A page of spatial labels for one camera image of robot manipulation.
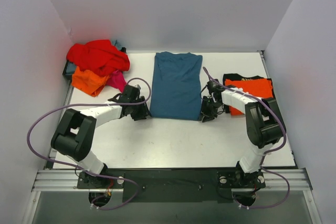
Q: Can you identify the teal blue t shirt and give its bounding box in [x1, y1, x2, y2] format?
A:
[150, 52, 203, 121]

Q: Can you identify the light blue t shirt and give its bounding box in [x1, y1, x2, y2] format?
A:
[111, 40, 123, 51]

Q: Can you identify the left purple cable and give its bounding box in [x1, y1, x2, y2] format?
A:
[26, 77, 152, 211]

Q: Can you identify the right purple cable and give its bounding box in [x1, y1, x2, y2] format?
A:
[202, 66, 291, 210]

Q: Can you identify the pink t shirt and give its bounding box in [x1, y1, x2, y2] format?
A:
[106, 70, 127, 92]

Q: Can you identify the orange crumpled t shirt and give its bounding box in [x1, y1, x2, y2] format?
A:
[71, 67, 110, 97]

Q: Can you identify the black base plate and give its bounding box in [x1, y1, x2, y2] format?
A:
[77, 167, 266, 206]

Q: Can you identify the red t shirt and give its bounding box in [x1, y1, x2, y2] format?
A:
[66, 40, 130, 77]

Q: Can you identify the purple cable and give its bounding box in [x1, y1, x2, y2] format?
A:
[202, 66, 291, 210]
[26, 77, 152, 211]

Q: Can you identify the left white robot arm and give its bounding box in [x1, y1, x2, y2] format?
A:
[51, 84, 151, 188]

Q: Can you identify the folded black t shirt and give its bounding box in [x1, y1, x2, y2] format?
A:
[222, 72, 280, 116]

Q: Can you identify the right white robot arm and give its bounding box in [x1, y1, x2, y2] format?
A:
[199, 80, 286, 187]

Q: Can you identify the folded orange t shirt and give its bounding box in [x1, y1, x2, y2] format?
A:
[224, 77, 274, 116]

